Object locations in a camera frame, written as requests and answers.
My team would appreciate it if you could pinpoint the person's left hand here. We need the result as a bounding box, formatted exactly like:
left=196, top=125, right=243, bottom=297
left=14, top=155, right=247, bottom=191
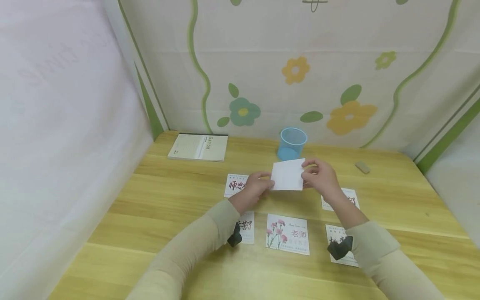
left=235, top=171, right=275, bottom=207

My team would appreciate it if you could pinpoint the person's right hand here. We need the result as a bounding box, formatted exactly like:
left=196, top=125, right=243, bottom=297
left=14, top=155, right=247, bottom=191
left=300, top=157, right=341, bottom=201

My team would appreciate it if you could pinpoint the person's right forearm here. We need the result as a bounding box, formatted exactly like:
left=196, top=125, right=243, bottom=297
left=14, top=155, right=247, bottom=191
left=325, top=190, right=447, bottom=300

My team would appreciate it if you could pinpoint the person's left forearm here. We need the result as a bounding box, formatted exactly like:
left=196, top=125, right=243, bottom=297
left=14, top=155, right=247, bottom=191
left=125, top=196, right=255, bottom=300

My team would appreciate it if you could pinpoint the blue plastic mesh cup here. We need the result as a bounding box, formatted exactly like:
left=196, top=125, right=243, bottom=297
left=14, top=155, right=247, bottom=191
left=277, top=127, right=308, bottom=162

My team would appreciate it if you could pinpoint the white card with calligraphy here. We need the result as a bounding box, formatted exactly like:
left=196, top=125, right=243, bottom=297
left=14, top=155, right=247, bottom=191
left=224, top=174, right=250, bottom=198
left=325, top=224, right=360, bottom=268
left=237, top=211, right=255, bottom=245
left=321, top=188, right=360, bottom=211

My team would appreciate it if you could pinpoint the white card with pink flowers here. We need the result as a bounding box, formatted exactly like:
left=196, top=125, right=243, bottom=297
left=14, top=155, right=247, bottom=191
left=265, top=214, right=311, bottom=256

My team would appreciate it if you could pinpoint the black wrist band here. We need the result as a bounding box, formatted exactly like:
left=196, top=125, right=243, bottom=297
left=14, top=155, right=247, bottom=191
left=327, top=236, right=354, bottom=261
left=227, top=222, right=243, bottom=248

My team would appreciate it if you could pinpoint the cream paperback book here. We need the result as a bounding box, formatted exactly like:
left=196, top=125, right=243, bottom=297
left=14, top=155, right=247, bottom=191
left=167, top=133, right=229, bottom=163

